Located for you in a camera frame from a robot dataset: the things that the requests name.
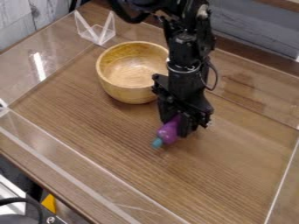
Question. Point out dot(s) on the clear acrylic back wall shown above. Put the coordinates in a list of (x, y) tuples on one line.
[(256, 95)]

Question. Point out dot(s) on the clear acrylic corner bracket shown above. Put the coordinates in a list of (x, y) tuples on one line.
[(97, 34)]

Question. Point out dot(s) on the yellow label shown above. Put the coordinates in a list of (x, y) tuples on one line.
[(49, 203)]

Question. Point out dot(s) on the brown wooden bowl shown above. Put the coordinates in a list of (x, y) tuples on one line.
[(125, 67)]

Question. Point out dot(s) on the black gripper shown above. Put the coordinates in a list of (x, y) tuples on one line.
[(180, 97)]

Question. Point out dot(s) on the purple toy eggplant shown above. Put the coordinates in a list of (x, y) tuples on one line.
[(167, 133)]

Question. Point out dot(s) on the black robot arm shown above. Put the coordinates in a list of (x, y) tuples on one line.
[(186, 20)]

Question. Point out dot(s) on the clear acrylic wall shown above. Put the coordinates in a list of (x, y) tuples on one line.
[(87, 187), (256, 95)]

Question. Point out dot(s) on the clear acrylic front wall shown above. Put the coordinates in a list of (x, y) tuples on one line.
[(87, 187)]

